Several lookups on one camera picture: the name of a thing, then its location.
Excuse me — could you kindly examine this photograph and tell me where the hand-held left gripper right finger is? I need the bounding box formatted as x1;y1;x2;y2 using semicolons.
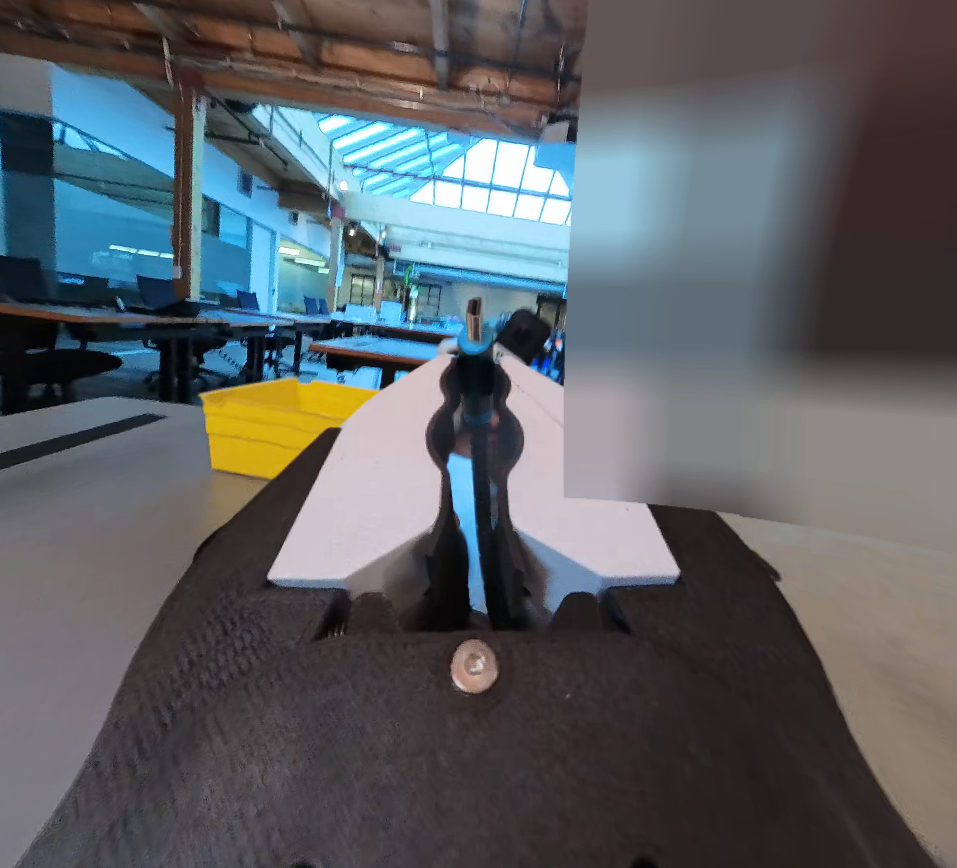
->
493;357;683;626

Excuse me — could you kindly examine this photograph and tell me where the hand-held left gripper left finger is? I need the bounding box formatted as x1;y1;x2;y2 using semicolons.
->
266;356;472;626

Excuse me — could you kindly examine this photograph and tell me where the black braided hdmi cable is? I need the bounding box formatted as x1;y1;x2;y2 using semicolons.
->
455;297;517;626

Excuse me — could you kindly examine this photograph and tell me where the yellow plastic bin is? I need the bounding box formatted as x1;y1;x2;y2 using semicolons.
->
199;378;382;479

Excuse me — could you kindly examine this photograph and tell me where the long wooden office desk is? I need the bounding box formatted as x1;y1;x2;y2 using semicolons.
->
308;333;457;391
0;300;296;413

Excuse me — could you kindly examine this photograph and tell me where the white ceiling projector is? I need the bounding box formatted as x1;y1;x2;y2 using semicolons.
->
534;121;578;170

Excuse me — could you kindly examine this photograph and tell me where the black office chair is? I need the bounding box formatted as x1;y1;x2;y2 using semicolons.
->
0;255;124;413

